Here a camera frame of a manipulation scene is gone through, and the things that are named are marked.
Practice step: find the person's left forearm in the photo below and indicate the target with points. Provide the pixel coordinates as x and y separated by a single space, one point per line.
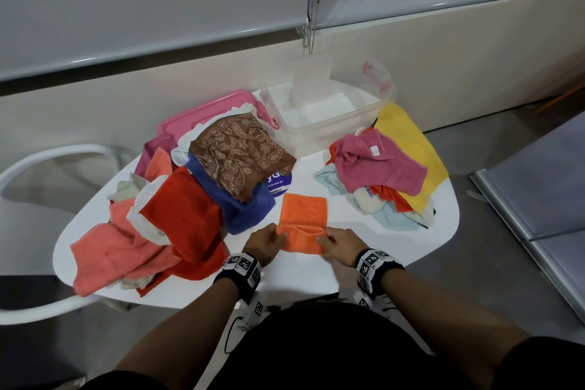
183 335

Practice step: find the orange cloth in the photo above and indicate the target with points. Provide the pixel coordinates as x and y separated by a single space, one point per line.
304 216

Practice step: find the blue towel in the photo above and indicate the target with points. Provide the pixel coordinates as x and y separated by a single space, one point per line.
242 213

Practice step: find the pale cream cloth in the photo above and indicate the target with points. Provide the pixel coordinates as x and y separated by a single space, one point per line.
125 188

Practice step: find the person's right fingers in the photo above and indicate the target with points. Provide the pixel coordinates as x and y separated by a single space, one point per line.
325 240

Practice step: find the black marker wrist band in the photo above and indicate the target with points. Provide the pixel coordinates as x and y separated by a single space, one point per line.
240 273
377 266

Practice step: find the white printed cloth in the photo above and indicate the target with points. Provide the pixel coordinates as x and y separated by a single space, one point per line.
368 202

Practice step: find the black shirt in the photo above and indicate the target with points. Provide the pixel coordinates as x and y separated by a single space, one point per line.
329 348

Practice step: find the clear plastic container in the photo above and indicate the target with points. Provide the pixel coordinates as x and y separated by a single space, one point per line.
320 115

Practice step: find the person's left hand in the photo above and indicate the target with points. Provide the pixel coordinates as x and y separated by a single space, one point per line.
260 243

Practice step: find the person's right hand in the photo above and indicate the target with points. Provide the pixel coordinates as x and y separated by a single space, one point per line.
345 245

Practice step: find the red towel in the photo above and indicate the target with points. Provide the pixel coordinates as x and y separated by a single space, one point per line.
187 220

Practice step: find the brown paisley bandana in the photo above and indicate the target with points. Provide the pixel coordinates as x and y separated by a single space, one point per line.
237 152

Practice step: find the person's left fingers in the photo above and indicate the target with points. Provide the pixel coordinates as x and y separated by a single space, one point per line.
279 236

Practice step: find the magenta cloth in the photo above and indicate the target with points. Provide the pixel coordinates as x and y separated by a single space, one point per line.
153 145

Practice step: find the light blue cloth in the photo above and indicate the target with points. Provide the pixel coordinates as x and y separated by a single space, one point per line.
327 179

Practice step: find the coral cloth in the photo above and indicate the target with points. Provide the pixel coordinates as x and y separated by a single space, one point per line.
159 165

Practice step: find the yellow cloth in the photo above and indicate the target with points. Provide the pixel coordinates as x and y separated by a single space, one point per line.
406 133

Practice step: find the grey panel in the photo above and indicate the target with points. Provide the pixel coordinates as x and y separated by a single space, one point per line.
548 184

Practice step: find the white chair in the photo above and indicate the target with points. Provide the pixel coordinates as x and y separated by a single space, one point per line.
68 147

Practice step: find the pink plastic lid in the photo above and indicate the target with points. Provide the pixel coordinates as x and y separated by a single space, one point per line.
201 115

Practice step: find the salmon pink towel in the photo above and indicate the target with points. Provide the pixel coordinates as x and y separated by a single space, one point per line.
105 252

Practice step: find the blue round label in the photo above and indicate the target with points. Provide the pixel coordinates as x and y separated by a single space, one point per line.
281 184

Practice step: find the person's right forearm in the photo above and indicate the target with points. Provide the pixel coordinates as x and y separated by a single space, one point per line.
448 321

